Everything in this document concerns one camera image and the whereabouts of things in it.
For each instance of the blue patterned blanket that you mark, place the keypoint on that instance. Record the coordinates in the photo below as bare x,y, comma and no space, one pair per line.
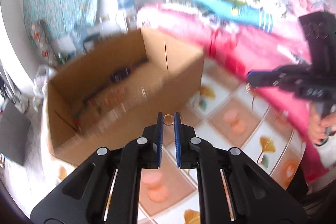
238,12

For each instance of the right hand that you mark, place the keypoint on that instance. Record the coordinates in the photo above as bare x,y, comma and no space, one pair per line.
318,125

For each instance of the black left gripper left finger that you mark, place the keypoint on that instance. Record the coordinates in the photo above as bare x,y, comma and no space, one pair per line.
105,187

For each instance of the white plastic bag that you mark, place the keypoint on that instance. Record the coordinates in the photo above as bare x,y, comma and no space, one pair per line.
43,75

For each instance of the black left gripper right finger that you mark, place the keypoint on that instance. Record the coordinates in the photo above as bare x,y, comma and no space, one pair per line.
232,188

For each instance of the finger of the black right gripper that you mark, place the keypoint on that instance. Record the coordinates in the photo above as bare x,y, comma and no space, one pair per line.
262,82
255,73

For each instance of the dark grey stool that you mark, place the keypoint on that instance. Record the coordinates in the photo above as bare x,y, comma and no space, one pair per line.
14,128

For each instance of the patterned pillow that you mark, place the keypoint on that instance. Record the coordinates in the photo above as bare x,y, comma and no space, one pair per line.
41,41

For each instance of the brown cardboard box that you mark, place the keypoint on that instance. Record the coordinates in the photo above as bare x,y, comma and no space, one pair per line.
108,96

